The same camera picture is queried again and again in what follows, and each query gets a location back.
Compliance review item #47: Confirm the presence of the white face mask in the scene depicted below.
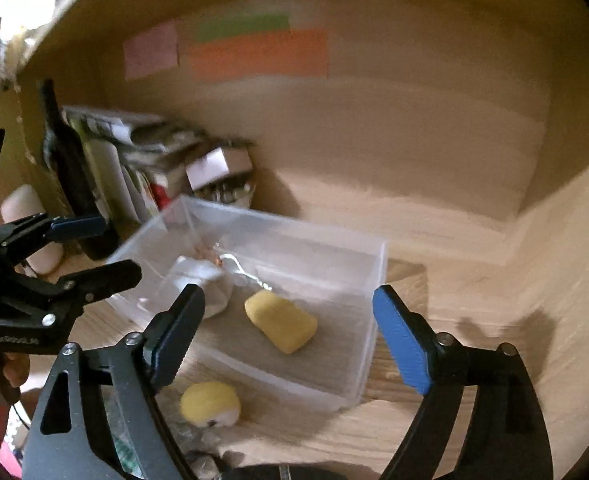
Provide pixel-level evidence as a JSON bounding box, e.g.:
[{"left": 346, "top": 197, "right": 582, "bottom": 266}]
[{"left": 156, "top": 252, "right": 273, "bottom": 320}]

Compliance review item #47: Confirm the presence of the yellow sponge block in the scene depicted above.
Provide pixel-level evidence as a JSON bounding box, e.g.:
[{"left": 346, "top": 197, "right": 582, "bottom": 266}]
[{"left": 244, "top": 290, "right": 319, "bottom": 354}]

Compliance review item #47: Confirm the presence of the person's hand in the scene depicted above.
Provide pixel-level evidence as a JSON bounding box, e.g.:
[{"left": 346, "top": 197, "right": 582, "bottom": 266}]
[{"left": 3, "top": 352, "right": 31, "bottom": 388}]

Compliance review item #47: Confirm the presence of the pink thermos flask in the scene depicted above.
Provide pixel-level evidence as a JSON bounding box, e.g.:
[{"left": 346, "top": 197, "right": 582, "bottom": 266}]
[{"left": 0, "top": 184, "right": 64, "bottom": 276}]

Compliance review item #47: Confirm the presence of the dark wine bottle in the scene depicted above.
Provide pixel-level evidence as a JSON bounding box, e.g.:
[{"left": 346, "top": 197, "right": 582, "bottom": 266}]
[{"left": 38, "top": 79, "right": 120, "bottom": 260}]

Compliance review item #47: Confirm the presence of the grey patterned cloth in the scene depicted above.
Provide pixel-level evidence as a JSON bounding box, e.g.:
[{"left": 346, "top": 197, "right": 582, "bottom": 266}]
[{"left": 171, "top": 422, "right": 224, "bottom": 479}]

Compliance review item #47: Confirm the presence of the stack of books and papers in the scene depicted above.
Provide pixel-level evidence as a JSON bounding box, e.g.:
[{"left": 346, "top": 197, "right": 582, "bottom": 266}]
[{"left": 61, "top": 105, "right": 208, "bottom": 223}]

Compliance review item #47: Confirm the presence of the yellow round plush toy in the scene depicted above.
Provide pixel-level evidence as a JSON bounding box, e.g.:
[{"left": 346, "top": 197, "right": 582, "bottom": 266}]
[{"left": 180, "top": 382, "right": 241, "bottom": 428}]

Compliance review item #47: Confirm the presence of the white paper card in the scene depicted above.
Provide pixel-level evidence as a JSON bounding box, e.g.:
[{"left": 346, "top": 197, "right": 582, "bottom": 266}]
[{"left": 186, "top": 146, "right": 253, "bottom": 191}]

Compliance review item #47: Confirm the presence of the small bowl of trinkets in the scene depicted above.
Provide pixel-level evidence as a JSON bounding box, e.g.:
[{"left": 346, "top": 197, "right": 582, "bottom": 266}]
[{"left": 194, "top": 176, "right": 256, "bottom": 209}]

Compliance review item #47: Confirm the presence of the clear plastic storage box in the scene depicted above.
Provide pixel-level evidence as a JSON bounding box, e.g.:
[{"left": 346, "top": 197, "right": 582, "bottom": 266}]
[{"left": 111, "top": 197, "right": 387, "bottom": 412}]

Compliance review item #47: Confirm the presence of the pink sticky note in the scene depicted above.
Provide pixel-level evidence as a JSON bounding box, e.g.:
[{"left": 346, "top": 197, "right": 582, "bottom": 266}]
[{"left": 123, "top": 21, "right": 178, "bottom": 80}]

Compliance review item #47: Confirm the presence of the green sticky note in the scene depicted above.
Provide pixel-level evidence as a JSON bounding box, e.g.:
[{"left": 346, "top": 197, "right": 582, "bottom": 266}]
[{"left": 195, "top": 14, "right": 290, "bottom": 44}]

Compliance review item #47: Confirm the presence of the orange sticky note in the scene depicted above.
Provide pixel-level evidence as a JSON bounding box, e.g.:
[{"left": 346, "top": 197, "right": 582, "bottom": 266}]
[{"left": 187, "top": 28, "right": 329, "bottom": 82}]

